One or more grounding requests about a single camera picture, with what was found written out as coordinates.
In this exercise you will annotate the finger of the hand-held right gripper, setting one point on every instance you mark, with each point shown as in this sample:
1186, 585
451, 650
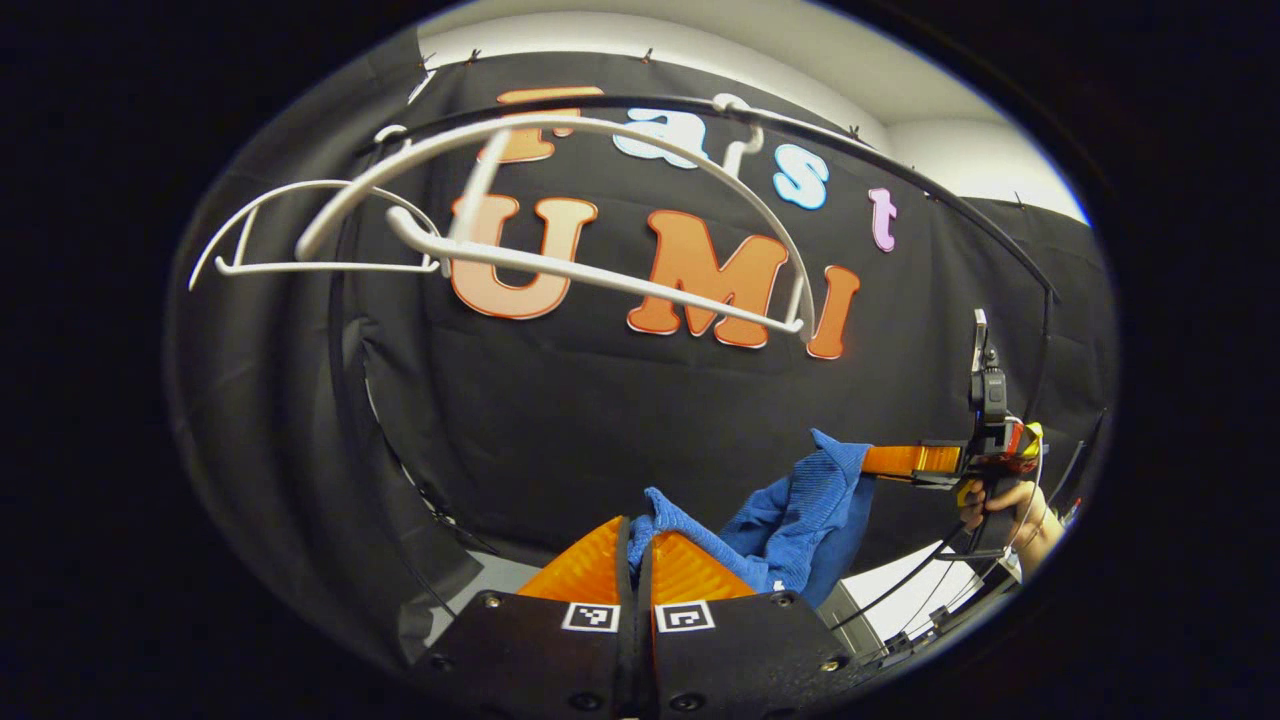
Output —
910, 460

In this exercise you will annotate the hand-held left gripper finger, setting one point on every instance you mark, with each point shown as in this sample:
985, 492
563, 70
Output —
628, 650
646, 660

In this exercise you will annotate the white plastic hanger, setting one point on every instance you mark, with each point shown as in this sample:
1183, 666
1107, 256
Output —
320, 267
600, 276

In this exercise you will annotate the black clothes rack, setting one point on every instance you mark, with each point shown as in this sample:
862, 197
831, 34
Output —
560, 103

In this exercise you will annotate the white box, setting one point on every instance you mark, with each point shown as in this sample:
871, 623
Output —
900, 605

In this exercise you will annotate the black backdrop cloth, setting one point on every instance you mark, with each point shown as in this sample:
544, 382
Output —
600, 420

